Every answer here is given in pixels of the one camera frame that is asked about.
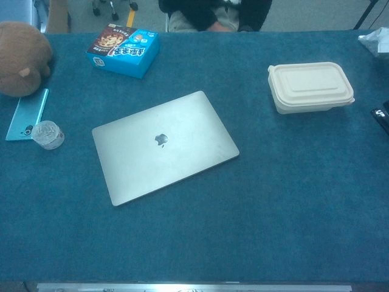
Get beige lidded lunch box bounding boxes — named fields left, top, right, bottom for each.
left=267, top=61, right=356, bottom=115

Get aluminium rail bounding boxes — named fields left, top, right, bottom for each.
left=36, top=282, right=353, bottom=292

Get crumpled clear plastic bag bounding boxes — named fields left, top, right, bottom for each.
left=357, top=26, right=389, bottom=58

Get blue table cloth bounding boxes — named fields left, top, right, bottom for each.
left=0, top=29, right=389, bottom=283

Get brown plush toy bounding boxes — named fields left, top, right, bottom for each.
left=0, top=21, right=54, bottom=97

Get teal smartphone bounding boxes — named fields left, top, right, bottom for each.
left=5, top=88, right=49, bottom=142

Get clear plastic round jar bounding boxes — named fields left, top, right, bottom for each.
left=31, top=120, right=66, bottom=150

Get black tripod leg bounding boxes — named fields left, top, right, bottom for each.
left=353, top=0, right=380, bottom=30

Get brown cardboard box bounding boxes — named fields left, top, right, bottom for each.
left=45, top=0, right=72, bottom=33

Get silver laptop with apple logo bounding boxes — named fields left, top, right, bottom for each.
left=91, top=90, right=240, bottom=207

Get blue chocolate cookie box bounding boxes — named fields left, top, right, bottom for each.
left=86, top=23, right=161, bottom=80

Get seated person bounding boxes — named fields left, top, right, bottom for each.
left=158, top=0, right=274, bottom=33

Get black flat object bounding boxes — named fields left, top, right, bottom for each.
left=370, top=101, right=389, bottom=136

